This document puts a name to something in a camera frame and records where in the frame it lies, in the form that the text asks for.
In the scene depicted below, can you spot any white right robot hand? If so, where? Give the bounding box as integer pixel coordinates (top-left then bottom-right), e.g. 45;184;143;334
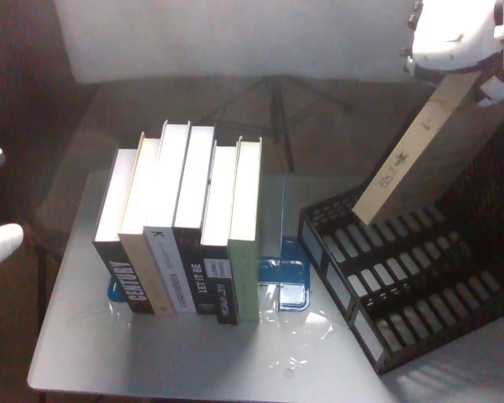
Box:
401;0;504;106

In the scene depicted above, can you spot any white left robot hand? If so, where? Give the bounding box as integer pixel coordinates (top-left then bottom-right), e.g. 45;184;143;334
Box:
0;146;25;275

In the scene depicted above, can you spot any black CENTURY book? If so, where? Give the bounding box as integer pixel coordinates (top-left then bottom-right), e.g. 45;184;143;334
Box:
91;147;156;316

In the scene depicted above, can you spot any cream spine book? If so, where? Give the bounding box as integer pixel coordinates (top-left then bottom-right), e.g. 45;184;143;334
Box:
117;131;176;316

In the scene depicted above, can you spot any white spine K book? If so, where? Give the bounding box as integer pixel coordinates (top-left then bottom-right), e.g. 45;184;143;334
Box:
142;119;194;315

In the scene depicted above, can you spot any black tripod stand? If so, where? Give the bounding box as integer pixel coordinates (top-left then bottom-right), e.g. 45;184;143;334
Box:
205;74;354;173

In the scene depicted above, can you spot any black LET IT BE book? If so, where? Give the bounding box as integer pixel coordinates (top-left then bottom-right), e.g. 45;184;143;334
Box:
171;125;218;316

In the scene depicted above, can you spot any white backdrop cloth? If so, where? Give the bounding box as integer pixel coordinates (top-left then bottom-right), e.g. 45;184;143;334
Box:
52;0;421;83

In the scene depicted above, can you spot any black book with white label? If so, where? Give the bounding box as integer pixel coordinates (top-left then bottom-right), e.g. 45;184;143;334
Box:
200;139;240;326

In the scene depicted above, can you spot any black mesh file rack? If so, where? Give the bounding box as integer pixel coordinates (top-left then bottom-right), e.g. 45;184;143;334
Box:
297;90;504;376

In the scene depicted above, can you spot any blue metal bookend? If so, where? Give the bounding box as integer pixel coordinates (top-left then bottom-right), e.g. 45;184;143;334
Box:
107;178;312;314

